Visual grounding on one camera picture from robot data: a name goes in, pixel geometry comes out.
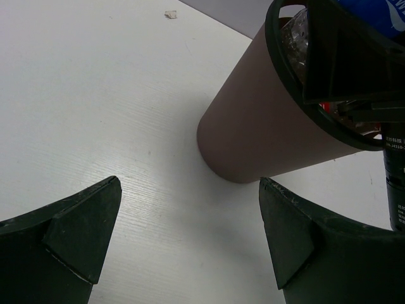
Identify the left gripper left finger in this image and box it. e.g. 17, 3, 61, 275
1, 176, 122, 303

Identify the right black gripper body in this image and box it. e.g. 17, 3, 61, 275
335, 91, 404, 127

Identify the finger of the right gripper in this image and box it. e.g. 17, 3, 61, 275
302, 1, 404, 104

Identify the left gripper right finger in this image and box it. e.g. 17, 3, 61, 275
259, 178, 404, 303

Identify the Pocari Sweat blue bottle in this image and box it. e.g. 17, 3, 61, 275
338, 0, 404, 38

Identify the small red-cap bottle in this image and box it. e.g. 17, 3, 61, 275
319, 102, 339, 114

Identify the clear bottle blue label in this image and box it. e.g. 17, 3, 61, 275
281, 8, 308, 68

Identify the brown plastic waste bin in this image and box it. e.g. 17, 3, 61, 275
197, 1, 382, 183

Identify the small white paper scrap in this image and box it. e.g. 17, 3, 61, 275
164, 10, 177, 20

